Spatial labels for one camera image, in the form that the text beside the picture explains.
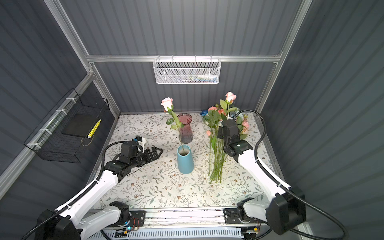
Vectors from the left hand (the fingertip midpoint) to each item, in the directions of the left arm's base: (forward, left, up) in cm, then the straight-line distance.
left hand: (157, 153), depth 81 cm
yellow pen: (+7, +30, +14) cm, 34 cm away
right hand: (+8, -39, +11) cm, 41 cm away
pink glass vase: (+19, -16, -6) cm, 26 cm away
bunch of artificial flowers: (+31, -36, -6) cm, 48 cm away
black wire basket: (-3, +44, +18) cm, 47 cm away
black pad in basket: (+10, +37, +14) cm, 41 cm away
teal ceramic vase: (-7, -15, +4) cm, 17 cm away
